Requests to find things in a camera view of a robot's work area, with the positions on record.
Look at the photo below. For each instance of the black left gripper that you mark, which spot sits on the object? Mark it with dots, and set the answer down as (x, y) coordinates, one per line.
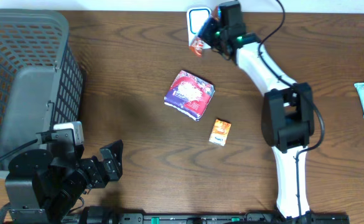
(98, 170)

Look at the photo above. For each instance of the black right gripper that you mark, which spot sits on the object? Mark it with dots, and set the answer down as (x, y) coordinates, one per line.
(205, 34)

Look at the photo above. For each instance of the orange brown chocolate bar wrapper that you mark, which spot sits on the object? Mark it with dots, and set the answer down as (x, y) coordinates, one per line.
(197, 46)

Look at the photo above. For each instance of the red purple snack bag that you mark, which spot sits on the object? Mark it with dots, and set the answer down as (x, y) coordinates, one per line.
(189, 94)

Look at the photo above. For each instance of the small orange snack pack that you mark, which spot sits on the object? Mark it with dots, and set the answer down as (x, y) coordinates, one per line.
(220, 132)

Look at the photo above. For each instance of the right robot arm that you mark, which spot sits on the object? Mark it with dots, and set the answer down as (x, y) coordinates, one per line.
(287, 114)

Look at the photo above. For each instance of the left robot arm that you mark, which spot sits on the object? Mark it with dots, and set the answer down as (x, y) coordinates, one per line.
(43, 185)

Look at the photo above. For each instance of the grey plastic mesh basket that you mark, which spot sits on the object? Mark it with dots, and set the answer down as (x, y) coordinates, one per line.
(41, 82)

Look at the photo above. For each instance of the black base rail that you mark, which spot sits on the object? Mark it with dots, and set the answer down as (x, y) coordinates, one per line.
(255, 217)

